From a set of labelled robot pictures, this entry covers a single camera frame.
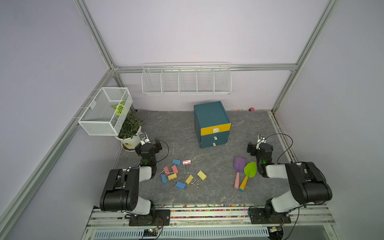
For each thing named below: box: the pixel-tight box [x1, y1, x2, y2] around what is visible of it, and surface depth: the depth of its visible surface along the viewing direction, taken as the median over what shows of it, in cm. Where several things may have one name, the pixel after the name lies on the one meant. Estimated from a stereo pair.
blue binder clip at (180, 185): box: [176, 181, 186, 190], surface depth 84 cm
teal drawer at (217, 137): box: [200, 131, 230, 144], surface depth 92 cm
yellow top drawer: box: [200, 123, 232, 136], surface depth 86 cm
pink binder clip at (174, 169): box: [171, 164, 179, 174], surface depth 90 cm
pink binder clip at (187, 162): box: [182, 159, 192, 166], surface depth 93 cm
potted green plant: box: [114, 110, 144, 152], surface depth 90 cm
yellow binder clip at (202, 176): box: [191, 170, 207, 185], surface depth 87 cm
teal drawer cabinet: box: [193, 101, 232, 149], surface depth 91 cm
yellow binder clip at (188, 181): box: [185, 174, 194, 185], surface depth 86 cm
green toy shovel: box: [239, 161, 258, 192], surface depth 89 cm
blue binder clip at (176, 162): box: [172, 159, 181, 166], surface depth 93 cm
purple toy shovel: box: [234, 157, 247, 189], surface depth 92 cm
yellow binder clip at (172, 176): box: [168, 173, 178, 181], surface depth 88 cm
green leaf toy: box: [111, 100, 126, 116], surface depth 83 cm
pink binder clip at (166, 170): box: [163, 166, 170, 176], surface depth 90 cm
